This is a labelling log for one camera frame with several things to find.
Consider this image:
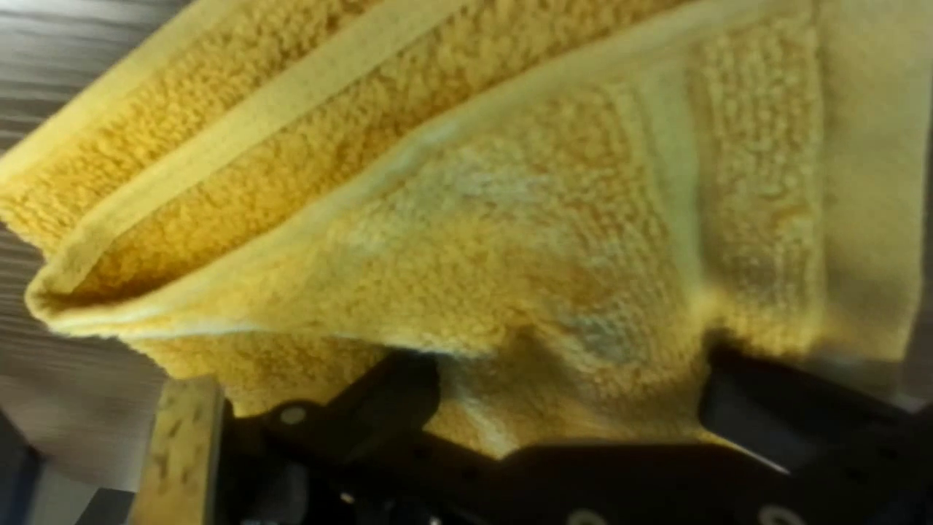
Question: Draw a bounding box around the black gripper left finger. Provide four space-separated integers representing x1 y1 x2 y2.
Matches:
128 375 233 525

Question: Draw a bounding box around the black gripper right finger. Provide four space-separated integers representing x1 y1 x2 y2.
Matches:
701 342 933 525

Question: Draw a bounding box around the yellow towel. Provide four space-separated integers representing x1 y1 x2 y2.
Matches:
0 0 927 461

